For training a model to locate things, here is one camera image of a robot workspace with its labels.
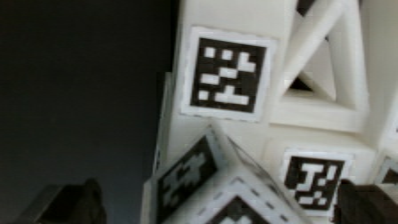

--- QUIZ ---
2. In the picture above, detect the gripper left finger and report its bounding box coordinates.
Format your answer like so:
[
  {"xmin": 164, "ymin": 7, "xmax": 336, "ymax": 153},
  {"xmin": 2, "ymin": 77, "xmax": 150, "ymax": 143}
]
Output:
[{"xmin": 11, "ymin": 178, "xmax": 107, "ymax": 224}]

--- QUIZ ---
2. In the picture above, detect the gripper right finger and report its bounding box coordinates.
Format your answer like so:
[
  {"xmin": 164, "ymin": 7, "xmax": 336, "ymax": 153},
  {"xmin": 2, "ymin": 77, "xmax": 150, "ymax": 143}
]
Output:
[{"xmin": 333, "ymin": 179, "xmax": 398, "ymax": 224}]

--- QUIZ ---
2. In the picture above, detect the small white tagged block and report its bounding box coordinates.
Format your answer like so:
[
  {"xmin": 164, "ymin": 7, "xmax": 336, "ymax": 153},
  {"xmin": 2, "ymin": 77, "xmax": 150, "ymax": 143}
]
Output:
[{"xmin": 139, "ymin": 124, "xmax": 313, "ymax": 224}]

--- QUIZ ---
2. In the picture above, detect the long chair side piece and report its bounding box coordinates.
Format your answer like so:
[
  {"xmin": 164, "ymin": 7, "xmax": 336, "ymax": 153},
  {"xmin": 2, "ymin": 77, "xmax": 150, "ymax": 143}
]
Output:
[
  {"xmin": 152, "ymin": 0, "xmax": 398, "ymax": 174},
  {"xmin": 263, "ymin": 0, "xmax": 398, "ymax": 222}
]

